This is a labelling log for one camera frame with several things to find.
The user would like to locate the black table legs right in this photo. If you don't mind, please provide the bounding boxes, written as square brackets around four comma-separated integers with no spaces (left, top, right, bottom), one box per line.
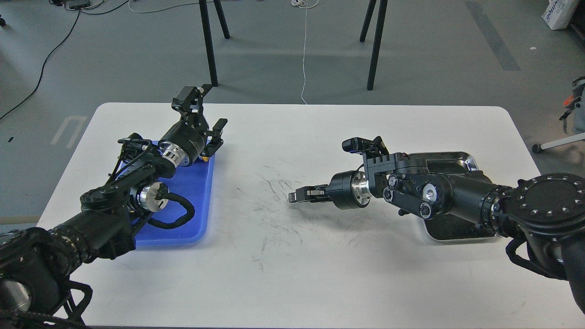
[359,0,388,91]

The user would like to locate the black table legs left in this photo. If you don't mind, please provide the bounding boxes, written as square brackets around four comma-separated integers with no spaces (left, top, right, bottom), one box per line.
[198,0,230,87]

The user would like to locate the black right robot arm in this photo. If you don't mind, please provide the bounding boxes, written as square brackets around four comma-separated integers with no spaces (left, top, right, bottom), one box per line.
[288,137,585,310]

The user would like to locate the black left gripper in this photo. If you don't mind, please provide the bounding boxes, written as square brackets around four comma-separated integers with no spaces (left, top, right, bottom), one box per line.
[159,84,228,167]

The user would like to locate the silver metal tray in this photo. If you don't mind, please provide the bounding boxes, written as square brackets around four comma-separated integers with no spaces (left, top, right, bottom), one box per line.
[408,151,500,245]

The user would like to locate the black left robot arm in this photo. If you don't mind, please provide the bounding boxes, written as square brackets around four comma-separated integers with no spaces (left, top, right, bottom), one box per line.
[0,84,227,329]

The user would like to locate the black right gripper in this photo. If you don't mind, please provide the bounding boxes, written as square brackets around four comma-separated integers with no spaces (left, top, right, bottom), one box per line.
[294,170,370,210]

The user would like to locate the black table legs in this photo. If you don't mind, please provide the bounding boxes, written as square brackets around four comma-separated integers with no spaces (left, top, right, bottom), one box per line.
[359,0,388,91]
[198,0,230,87]

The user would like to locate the white cable on floor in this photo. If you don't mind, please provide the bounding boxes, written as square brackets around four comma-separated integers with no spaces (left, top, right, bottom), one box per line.
[291,0,319,105]

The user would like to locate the black cable on floor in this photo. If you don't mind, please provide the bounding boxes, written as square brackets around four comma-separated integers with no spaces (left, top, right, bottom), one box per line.
[0,0,131,122]

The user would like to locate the blue plastic tray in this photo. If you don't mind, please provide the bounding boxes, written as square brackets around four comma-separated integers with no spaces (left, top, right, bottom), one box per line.
[112,135,214,246]

